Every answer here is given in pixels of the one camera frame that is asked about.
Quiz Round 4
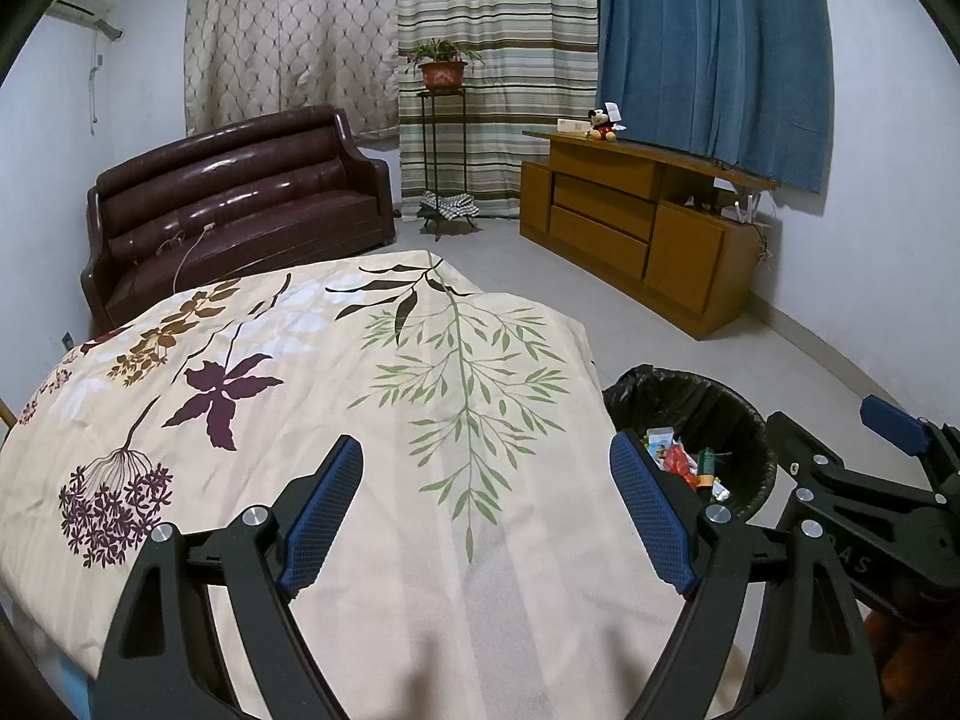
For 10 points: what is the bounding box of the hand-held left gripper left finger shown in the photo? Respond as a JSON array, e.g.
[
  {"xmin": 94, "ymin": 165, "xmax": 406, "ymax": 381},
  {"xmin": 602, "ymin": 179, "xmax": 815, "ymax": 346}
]
[{"xmin": 90, "ymin": 433, "xmax": 365, "ymax": 720}]

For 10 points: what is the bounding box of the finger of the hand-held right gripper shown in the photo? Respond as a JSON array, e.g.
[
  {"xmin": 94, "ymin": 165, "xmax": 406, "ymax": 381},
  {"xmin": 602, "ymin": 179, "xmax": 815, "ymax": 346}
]
[
  {"xmin": 859, "ymin": 394, "xmax": 960, "ymax": 496},
  {"xmin": 765, "ymin": 410, "xmax": 946, "ymax": 533}
]

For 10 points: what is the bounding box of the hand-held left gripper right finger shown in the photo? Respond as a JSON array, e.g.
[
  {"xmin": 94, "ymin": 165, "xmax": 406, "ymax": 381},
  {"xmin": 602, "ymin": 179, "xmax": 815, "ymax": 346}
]
[{"xmin": 609, "ymin": 429, "xmax": 883, "ymax": 720}]

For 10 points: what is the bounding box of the red plastic bag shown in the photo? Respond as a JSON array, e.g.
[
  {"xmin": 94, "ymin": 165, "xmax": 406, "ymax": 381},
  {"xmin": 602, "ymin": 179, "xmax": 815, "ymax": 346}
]
[{"xmin": 664, "ymin": 444, "xmax": 698, "ymax": 485}]

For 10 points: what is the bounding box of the trash bin with black bag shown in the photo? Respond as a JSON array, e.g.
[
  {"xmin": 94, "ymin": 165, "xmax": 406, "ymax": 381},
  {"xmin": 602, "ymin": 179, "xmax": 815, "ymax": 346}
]
[{"xmin": 602, "ymin": 365, "xmax": 779, "ymax": 518}]

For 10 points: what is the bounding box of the floral blanket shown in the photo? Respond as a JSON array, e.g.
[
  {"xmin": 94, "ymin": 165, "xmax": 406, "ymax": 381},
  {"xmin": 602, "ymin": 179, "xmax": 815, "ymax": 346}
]
[{"xmin": 0, "ymin": 251, "xmax": 740, "ymax": 720}]

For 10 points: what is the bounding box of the white router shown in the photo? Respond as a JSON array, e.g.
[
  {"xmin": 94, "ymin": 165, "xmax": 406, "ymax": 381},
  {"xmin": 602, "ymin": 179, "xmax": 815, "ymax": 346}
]
[{"xmin": 711, "ymin": 178, "xmax": 761, "ymax": 227}]

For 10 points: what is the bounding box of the wooden cabinet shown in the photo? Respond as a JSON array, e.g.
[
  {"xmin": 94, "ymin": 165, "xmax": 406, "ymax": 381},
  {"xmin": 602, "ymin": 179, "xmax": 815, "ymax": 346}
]
[{"xmin": 520, "ymin": 130, "xmax": 777, "ymax": 338}]

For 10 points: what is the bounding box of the light blue bed sheet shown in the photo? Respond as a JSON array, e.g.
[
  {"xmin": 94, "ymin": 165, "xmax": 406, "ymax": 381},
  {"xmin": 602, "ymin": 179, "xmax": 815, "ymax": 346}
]
[{"xmin": 45, "ymin": 649, "xmax": 98, "ymax": 720}]

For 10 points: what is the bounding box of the dark brown leather sofa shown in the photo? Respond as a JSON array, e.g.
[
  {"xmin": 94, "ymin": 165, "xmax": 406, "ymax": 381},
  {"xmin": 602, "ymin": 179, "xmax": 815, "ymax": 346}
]
[{"xmin": 81, "ymin": 105, "xmax": 396, "ymax": 335}]

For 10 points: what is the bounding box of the checked cloth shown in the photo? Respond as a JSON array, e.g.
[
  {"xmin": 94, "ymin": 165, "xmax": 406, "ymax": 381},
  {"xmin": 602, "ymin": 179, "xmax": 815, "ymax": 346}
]
[{"xmin": 416, "ymin": 191, "xmax": 481, "ymax": 223}]

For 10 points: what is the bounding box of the black metal plant stand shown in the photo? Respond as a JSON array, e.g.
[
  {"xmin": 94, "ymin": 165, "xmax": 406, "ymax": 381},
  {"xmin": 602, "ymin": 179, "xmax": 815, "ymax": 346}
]
[{"xmin": 416, "ymin": 88, "xmax": 475, "ymax": 241}]

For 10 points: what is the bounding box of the blue curtain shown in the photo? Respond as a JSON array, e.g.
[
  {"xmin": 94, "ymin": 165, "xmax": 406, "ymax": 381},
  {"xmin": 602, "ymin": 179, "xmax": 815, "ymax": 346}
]
[{"xmin": 596, "ymin": 0, "xmax": 835, "ymax": 194}]

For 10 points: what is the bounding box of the potted plant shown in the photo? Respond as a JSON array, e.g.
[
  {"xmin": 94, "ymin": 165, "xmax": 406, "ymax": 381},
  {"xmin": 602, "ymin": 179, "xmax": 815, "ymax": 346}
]
[{"xmin": 405, "ymin": 37, "xmax": 485, "ymax": 91}]

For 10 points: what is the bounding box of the beige patterned curtain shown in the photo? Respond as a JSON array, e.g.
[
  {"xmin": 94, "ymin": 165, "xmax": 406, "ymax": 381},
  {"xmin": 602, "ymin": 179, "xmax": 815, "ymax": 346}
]
[{"xmin": 184, "ymin": 0, "xmax": 402, "ymax": 140}]

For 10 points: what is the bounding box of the striped curtain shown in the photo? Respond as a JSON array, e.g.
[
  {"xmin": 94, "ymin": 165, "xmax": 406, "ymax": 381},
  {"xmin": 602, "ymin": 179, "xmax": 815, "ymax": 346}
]
[{"xmin": 396, "ymin": 0, "xmax": 601, "ymax": 220}]

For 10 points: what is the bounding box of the white air conditioner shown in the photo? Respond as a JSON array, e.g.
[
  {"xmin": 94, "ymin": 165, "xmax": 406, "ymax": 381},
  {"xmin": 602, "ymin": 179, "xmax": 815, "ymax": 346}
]
[{"xmin": 49, "ymin": 0, "xmax": 121, "ymax": 38}]

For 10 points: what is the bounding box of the white charging cable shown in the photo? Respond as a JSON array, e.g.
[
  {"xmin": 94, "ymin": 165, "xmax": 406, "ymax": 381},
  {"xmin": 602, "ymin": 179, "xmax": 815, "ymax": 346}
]
[{"xmin": 154, "ymin": 221, "xmax": 218, "ymax": 293}]

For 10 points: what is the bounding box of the white hanging cable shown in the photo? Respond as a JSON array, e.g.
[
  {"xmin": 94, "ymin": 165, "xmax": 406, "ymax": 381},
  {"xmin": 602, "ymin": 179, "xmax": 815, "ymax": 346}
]
[{"xmin": 88, "ymin": 37, "xmax": 104, "ymax": 137}]

